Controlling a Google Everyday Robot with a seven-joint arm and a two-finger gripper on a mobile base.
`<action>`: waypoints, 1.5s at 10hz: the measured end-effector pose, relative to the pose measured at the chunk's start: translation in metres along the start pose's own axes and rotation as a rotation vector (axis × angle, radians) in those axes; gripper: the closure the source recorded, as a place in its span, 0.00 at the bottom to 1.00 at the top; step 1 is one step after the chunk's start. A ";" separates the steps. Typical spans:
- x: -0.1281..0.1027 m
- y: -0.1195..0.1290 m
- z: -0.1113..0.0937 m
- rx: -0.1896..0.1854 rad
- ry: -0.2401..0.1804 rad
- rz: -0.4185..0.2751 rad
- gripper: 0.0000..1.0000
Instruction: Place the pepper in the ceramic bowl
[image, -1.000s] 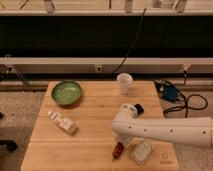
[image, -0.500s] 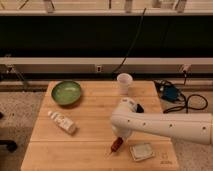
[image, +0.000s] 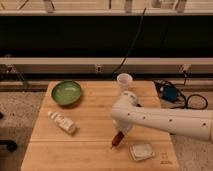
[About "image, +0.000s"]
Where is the white sponge block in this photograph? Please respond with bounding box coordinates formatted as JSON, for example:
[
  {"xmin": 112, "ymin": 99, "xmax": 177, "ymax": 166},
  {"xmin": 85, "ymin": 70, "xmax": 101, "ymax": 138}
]
[{"xmin": 130, "ymin": 143, "xmax": 155, "ymax": 161}]

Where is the white paper cup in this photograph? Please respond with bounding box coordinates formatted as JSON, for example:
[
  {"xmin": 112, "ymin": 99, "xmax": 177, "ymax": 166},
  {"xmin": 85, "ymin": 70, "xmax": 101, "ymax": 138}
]
[{"xmin": 117, "ymin": 73, "xmax": 133, "ymax": 92}]

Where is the black hanging cable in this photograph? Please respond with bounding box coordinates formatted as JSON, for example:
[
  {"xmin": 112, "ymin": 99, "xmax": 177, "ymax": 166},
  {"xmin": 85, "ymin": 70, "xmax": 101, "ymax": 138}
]
[{"xmin": 111, "ymin": 7, "xmax": 147, "ymax": 75}]

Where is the white wall outlet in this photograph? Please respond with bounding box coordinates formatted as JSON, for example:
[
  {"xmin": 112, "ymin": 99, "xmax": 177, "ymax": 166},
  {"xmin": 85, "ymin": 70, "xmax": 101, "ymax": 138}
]
[{"xmin": 96, "ymin": 66, "xmax": 102, "ymax": 73}]

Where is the white plastic bottle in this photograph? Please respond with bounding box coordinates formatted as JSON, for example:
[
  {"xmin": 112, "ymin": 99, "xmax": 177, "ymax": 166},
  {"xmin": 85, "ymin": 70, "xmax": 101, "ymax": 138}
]
[{"xmin": 48, "ymin": 111, "xmax": 77, "ymax": 134}]

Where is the green ceramic bowl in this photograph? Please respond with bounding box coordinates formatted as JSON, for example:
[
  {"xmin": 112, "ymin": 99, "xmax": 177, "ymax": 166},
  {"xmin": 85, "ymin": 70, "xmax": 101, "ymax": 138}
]
[{"xmin": 51, "ymin": 81, "xmax": 82, "ymax": 106}]

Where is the black chair base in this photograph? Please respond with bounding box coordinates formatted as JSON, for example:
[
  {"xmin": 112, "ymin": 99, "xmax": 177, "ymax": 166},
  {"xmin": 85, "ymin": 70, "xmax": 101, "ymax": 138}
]
[{"xmin": 0, "ymin": 112, "xmax": 18, "ymax": 152}]

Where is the wooden table board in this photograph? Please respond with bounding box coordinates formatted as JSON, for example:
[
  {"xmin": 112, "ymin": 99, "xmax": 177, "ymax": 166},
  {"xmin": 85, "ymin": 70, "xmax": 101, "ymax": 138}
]
[{"xmin": 21, "ymin": 81, "xmax": 179, "ymax": 171}]

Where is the blue power adapter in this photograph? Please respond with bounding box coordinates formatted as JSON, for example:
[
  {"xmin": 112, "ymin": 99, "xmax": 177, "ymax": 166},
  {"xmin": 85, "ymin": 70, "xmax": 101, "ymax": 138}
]
[{"xmin": 162, "ymin": 86, "xmax": 178, "ymax": 102}]

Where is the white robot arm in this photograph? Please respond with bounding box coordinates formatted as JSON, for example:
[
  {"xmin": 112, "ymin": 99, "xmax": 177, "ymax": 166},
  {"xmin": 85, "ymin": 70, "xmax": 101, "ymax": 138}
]
[{"xmin": 111, "ymin": 91, "xmax": 213, "ymax": 143}]

